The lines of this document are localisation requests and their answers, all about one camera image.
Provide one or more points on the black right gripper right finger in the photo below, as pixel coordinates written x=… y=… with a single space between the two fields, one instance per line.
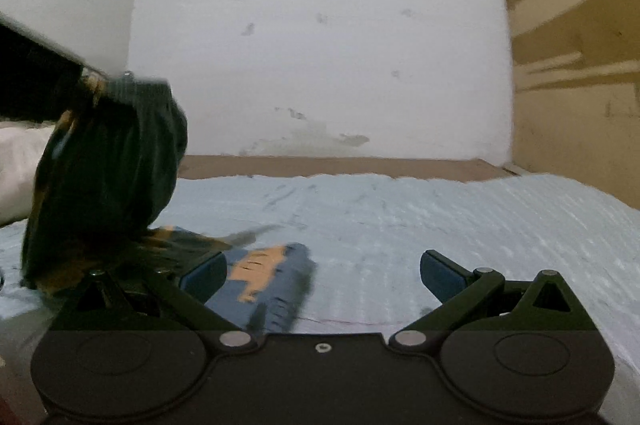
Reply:
x=485 y=300

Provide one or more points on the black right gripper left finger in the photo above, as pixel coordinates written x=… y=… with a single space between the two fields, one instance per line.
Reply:
x=145 y=298

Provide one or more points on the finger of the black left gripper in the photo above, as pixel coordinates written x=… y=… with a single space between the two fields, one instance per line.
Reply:
x=39 y=81

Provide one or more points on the blue pants with orange trucks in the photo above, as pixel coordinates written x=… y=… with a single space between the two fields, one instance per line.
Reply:
x=105 y=176

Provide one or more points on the cream rolled quilt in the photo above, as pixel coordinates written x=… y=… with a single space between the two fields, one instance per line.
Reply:
x=22 y=146

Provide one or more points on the light blue bedsheet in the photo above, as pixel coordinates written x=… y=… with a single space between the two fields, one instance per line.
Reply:
x=366 y=233

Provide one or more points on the yellowish wooden wardrobe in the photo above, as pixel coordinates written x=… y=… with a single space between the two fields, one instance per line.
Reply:
x=576 y=91

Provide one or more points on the brown wooden bed frame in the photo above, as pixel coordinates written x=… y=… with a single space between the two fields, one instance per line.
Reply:
x=196 y=167

